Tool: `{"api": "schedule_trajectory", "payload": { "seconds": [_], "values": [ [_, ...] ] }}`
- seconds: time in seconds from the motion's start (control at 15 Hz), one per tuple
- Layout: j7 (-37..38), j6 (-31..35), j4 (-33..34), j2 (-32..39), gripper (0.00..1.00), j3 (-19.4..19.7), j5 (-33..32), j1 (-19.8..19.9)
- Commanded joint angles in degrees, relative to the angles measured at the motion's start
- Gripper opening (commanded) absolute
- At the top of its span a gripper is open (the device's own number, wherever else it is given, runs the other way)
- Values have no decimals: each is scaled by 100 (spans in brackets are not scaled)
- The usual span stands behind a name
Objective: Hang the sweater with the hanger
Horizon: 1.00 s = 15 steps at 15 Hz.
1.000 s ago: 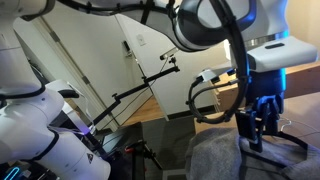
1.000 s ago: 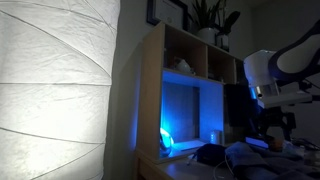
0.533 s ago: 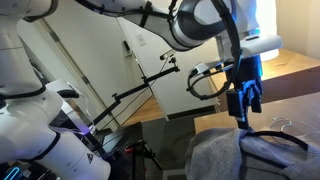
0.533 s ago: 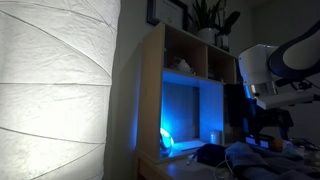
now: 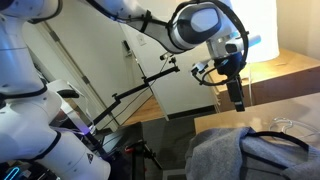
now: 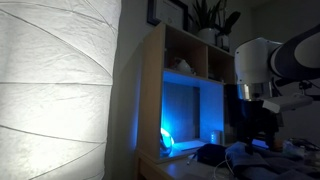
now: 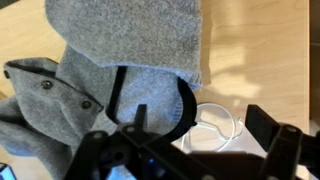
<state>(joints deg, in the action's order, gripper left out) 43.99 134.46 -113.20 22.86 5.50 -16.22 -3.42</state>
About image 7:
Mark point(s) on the black clothes hanger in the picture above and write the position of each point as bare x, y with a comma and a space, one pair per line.
188, 110

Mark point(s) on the gray knit sweater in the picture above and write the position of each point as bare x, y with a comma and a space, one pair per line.
126, 33

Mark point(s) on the blue lit box device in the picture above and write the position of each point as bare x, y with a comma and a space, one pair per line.
6, 173

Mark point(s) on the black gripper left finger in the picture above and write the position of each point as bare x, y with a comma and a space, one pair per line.
133, 156

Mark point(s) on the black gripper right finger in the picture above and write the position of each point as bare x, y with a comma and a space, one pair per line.
286, 150

